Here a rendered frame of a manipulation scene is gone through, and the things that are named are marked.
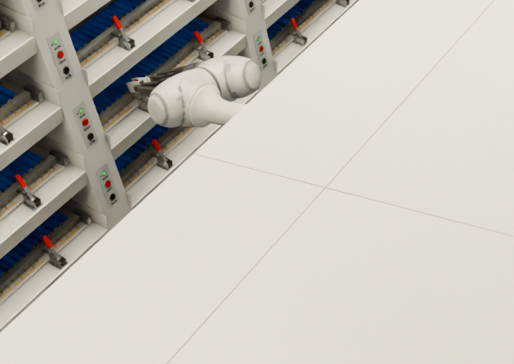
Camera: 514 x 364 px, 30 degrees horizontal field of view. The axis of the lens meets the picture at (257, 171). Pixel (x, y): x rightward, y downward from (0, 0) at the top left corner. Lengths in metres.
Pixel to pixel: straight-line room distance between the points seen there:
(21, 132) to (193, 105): 0.42
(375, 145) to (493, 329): 0.23
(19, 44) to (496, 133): 1.57
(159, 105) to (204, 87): 0.11
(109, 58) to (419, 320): 1.89
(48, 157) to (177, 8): 0.54
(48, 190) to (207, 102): 0.50
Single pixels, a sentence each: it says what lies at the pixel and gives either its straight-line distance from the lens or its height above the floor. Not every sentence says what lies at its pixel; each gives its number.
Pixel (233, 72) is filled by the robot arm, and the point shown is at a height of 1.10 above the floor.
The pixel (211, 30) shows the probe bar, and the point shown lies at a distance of 2.82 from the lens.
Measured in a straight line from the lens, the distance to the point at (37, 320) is 0.74.
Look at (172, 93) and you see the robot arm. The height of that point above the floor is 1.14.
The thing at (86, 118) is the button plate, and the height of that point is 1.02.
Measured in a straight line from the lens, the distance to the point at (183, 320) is 0.69.
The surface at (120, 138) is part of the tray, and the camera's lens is 2.51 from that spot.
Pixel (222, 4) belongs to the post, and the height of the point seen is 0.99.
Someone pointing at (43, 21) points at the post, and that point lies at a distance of 2.27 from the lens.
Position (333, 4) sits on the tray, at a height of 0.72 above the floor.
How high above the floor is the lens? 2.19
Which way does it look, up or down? 35 degrees down
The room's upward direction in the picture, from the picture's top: 14 degrees counter-clockwise
